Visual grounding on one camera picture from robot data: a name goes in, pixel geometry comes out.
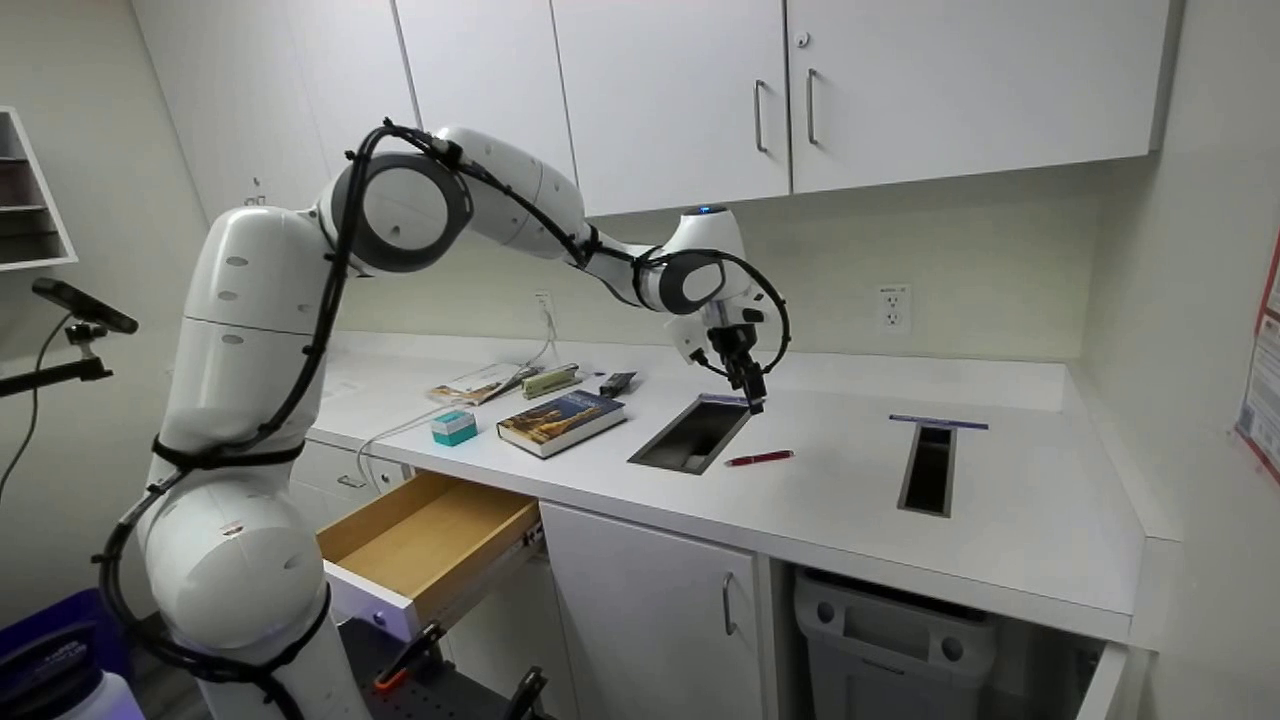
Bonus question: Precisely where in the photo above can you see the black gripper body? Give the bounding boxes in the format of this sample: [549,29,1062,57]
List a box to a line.
[702,314,770,375]

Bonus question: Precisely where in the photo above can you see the open wooden kitchen drawer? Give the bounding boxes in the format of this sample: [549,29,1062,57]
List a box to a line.
[315,466,549,643]

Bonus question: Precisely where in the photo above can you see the white closed drawer fronts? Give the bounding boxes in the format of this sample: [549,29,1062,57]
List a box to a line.
[285,440,411,531]

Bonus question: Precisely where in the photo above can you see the white open cabinet door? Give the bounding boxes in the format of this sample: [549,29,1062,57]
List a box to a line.
[1074,643,1141,720]

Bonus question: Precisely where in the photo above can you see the square counter trash opening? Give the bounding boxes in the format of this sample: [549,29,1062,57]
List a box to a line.
[628,393,769,479]

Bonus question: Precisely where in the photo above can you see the green flat pack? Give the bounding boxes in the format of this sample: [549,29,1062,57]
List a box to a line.
[520,360,586,405]

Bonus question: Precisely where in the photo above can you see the hardcover book with colourful cover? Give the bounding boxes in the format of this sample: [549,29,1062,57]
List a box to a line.
[490,387,633,462]

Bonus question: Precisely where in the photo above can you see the narrow counter slot blue strip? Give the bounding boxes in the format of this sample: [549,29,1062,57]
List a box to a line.
[888,411,990,523]

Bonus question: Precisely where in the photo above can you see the white lower cabinet door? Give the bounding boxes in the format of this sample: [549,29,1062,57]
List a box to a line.
[541,498,770,720]

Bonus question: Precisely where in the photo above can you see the stack of papers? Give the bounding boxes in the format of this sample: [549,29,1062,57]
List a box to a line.
[427,367,536,411]

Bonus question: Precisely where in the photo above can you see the small teal box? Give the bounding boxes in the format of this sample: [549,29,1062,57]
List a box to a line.
[427,405,478,448]

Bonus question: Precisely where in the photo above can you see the grey trash bin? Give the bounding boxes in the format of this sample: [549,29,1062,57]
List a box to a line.
[790,570,1111,720]

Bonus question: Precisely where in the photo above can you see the wide white upper cabinet door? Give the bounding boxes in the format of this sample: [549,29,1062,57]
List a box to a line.
[782,0,1184,200]

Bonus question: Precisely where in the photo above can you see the red and black clamp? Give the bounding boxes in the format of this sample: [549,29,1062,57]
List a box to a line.
[369,618,445,701]

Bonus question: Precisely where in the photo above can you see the blue bin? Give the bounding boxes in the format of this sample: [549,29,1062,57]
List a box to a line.
[0,585,132,677]

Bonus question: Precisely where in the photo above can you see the white bottle with dark cap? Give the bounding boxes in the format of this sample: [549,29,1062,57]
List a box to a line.
[0,623,149,720]

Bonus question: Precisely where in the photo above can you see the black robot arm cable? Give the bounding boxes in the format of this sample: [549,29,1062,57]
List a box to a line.
[90,116,796,720]

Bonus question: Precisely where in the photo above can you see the white wall power outlet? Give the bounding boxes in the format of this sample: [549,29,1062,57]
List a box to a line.
[876,278,914,335]

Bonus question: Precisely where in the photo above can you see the silver cabinet door handle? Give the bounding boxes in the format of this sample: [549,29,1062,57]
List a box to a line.
[752,77,780,162]
[799,64,832,154]

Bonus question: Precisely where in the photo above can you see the wall poster with red border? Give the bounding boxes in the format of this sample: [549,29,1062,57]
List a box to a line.
[1230,230,1280,488]

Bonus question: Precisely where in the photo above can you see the black camera on stand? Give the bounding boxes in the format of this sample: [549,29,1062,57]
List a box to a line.
[0,272,143,399]

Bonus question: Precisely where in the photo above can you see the white wall shelf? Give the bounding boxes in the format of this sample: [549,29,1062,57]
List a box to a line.
[0,103,82,277]

